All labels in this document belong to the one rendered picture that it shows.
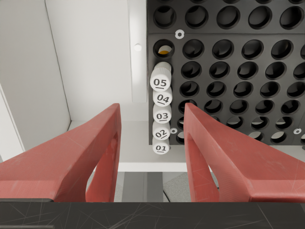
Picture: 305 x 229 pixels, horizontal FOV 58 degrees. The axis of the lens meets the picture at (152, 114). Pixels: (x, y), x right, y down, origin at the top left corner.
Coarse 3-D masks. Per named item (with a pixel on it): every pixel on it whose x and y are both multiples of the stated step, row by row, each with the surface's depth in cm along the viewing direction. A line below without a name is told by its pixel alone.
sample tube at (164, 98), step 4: (168, 88) 18; (156, 92) 17; (160, 92) 17; (164, 92) 17; (168, 92) 17; (156, 96) 17; (160, 96) 17; (164, 96) 17; (168, 96) 17; (156, 100) 17; (160, 100) 17; (164, 100) 17; (168, 100) 17; (156, 104) 18; (160, 104) 18; (164, 104) 18; (168, 104) 18
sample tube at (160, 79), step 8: (160, 48) 20; (168, 48) 19; (160, 64) 17; (168, 64) 17; (152, 72) 17; (160, 72) 16; (168, 72) 17; (152, 80) 16; (160, 80) 16; (168, 80) 16; (160, 88) 16
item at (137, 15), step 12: (132, 0) 20; (144, 0) 20; (132, 12) 20; (144, 12) 20; (132, 24) 21; (144, 24) 21; (132, 36) 22; (144, 36) 22; (132, 48) 22; (144, 48) 22; (132, 60) 23; (144, 60) 23; (132, 72) 23; (144, 72) 23; (132, 84) 24; (144, 84) 24; (132, 96) 25; (144, 96) 25
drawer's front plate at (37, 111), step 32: (0, 0) 15; (32, 0) 19; (0, 32) 15; (32, 32) 19; (0, 64) 15; (32, 64) 19; (0, 96) 15; (32, 96) 19; (64, 96) 26; (0, 128) 17; (32, 128) 19; (64, 128) 26
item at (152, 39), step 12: (156, 0) 15; (168, 0) 15; (180, 0) 15; (180, 12) 15; (156, 24) 16; (168, 24) 16; (156, 36) 16; (168, 36) 16; (156, 60) 17; (168, 60) 17
